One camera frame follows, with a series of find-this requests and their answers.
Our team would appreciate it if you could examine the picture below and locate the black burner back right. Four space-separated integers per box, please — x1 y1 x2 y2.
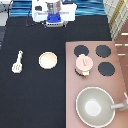
96 45 111 58

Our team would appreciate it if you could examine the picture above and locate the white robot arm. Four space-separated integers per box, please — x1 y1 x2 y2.
32 0 77 23

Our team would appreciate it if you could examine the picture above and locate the pink stove top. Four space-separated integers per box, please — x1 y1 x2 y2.
66 41 128 128

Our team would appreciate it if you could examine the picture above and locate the black burner front right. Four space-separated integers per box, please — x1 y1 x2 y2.
98 62 115 76

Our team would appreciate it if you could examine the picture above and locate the grey frying pan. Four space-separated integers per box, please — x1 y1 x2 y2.
76 87 128 128

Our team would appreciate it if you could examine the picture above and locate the pink pot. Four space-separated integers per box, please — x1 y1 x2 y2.
75 64 92 76

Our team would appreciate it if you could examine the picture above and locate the cream round plate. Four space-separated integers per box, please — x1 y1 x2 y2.
39 52 57 69

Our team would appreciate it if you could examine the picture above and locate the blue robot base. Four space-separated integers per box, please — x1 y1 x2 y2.
46 13 63 27

